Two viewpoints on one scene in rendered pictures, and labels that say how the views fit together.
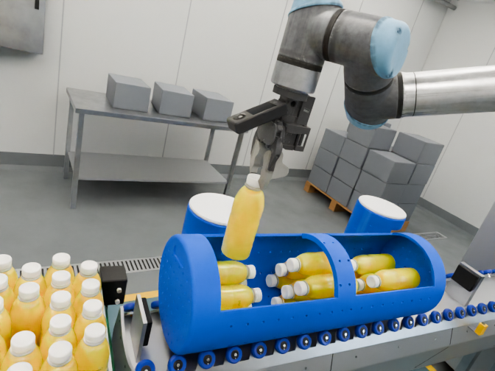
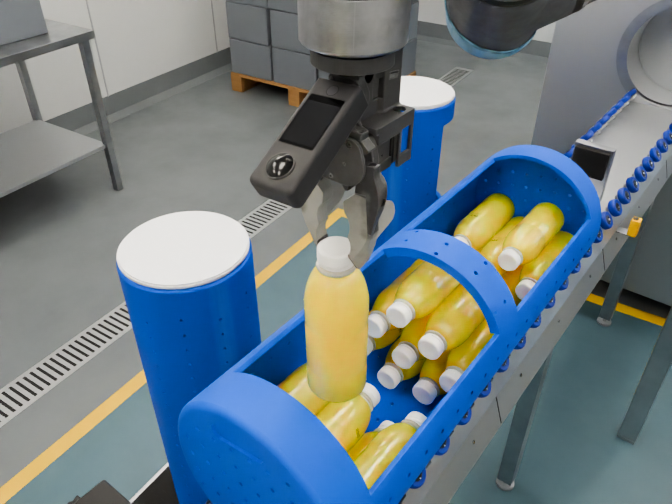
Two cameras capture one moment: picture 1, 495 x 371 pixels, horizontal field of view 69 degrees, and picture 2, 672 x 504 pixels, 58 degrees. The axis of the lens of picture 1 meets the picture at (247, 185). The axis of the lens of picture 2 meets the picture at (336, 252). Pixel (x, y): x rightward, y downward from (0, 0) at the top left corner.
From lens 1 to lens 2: 0.34 m
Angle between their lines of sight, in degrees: 24
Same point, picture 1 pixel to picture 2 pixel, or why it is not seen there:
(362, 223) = not seen: hidden behind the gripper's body
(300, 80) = (387, 29)
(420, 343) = (577, 295)
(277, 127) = (362, 147)
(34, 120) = not seen: outside the picture
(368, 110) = (522, 27)
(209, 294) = (342, 485)
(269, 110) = (339, 122)
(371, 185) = not seen: hidden behind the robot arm
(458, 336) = (610, 252)
